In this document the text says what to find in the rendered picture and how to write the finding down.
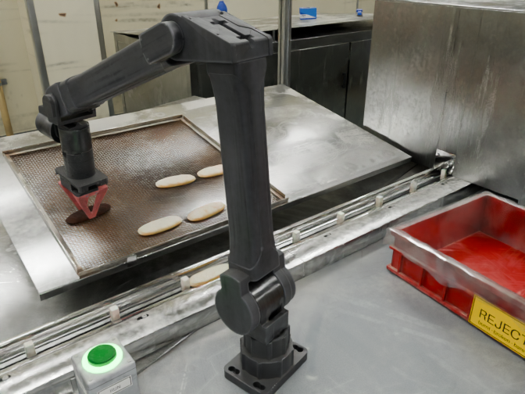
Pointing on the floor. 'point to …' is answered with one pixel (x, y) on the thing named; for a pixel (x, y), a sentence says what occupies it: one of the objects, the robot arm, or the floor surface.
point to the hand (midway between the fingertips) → (87, 210)
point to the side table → (356, 339)
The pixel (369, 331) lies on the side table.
